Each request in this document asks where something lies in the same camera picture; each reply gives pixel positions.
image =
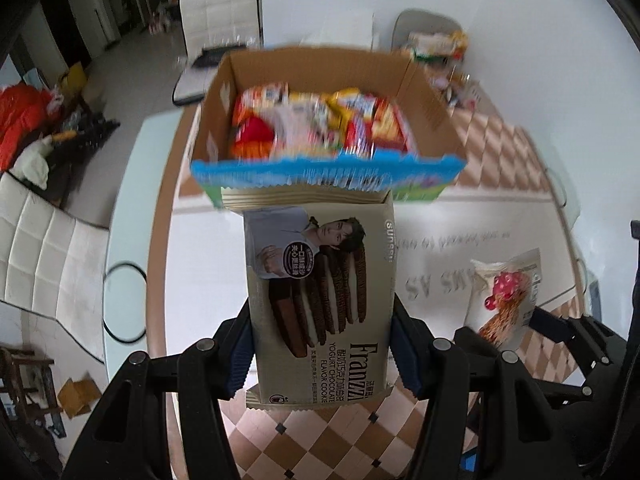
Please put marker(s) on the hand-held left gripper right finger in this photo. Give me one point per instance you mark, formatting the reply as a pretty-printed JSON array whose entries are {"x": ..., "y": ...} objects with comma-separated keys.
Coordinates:
[{"x": 405, "y": 360}]

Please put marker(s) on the wooden stool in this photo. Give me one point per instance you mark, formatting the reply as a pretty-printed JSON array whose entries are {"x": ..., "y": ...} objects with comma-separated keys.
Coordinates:
[{"x": 25, "y": 385}]

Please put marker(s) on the beige chocolate cookie packet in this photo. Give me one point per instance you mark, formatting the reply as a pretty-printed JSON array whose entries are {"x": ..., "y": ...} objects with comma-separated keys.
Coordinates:
[{"x": 325, "y": 360}]

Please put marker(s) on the red plastic bag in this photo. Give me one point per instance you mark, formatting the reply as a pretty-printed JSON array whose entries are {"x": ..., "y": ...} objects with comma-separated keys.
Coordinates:
[{"x": 20, "y": 115}]

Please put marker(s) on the pale crumpled cloth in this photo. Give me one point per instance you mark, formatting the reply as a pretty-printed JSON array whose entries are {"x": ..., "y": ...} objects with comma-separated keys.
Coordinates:
[{"x": 32, "y": 165}]

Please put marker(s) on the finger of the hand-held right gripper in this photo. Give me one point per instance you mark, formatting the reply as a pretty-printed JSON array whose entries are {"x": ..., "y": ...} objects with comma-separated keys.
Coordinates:
[{"x": 575, "y": 332}]

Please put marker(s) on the grey chair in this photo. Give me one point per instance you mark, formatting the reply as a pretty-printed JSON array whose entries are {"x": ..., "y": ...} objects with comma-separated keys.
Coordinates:
[{"x": 425, "y": 20}]

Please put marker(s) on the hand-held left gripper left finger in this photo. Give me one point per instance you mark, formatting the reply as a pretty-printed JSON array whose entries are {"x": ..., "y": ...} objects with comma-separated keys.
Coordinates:
[{"x": 240, "y": 360}]

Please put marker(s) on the pile of colourful snack packets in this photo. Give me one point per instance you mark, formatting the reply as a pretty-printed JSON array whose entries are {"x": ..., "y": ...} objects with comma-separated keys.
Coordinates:
[{"x": 300, "y": 125}]

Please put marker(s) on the brown cardboard box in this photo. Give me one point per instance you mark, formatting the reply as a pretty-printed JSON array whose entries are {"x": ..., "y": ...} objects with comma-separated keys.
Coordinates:
[{"x": 320, "y": 67}]

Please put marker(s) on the yellow bin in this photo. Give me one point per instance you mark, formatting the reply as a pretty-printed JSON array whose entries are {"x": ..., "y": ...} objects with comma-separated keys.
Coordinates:
[{"x": 75, "y": 77}]

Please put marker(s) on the blue edged snack packet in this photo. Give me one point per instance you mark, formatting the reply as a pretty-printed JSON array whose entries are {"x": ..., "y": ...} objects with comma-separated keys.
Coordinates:
[{"x": 250, "y": 175}]

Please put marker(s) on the small cardboard box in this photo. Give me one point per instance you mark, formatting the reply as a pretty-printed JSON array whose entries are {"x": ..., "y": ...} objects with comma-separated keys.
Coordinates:
[{"x": 77, "y": 397}]

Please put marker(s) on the white pretzel snack bag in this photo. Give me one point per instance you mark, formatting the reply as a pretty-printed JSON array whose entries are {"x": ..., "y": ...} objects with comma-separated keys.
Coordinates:
[{"x": 500, "y": 300}]

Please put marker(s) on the heap of assorted snack bags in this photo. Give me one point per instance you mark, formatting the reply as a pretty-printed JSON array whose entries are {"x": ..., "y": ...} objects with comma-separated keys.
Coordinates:
[{"x": 440, "y": 50}]

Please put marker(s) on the dark floor rack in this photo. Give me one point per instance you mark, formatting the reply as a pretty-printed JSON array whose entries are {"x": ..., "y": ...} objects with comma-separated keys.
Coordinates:
[{"x": 85, "y": 145}]

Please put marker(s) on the white quilted chair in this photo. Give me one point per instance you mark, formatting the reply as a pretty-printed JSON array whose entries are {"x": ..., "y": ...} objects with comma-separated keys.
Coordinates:
[
  {"x": 220, "y": 10},
  {"x": 45, "y": 250}
]

